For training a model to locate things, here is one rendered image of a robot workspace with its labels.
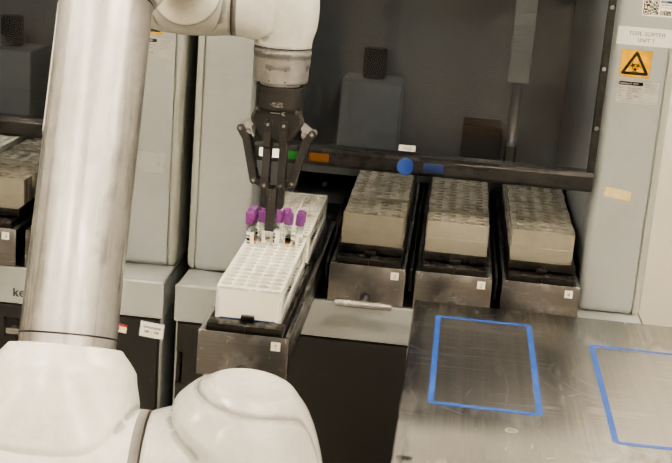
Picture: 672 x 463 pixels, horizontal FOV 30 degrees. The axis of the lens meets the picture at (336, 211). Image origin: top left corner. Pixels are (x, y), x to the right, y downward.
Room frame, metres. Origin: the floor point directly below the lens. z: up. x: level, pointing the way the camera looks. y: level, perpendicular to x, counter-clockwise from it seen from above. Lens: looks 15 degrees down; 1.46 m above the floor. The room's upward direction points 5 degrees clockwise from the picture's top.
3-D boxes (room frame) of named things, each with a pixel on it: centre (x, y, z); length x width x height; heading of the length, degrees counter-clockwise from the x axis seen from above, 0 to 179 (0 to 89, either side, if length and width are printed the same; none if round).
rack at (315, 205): (2.23, 0.08, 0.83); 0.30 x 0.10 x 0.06; 175
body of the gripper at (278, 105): (1.95, 0.10, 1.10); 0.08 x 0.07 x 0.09; 85
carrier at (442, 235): (2.19, -0.22, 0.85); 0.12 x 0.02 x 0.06; 85
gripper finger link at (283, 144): (1.95, 0.09, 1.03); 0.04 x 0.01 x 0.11; 175
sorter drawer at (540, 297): (2.41, -0.39, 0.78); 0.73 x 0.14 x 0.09; 175
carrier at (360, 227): (2.20, -0.07, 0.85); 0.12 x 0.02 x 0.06; 86
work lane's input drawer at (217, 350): (2.05, 0.09, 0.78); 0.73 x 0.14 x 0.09; 175
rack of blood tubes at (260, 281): (1.91, 0.11, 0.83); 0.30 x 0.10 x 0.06; 175
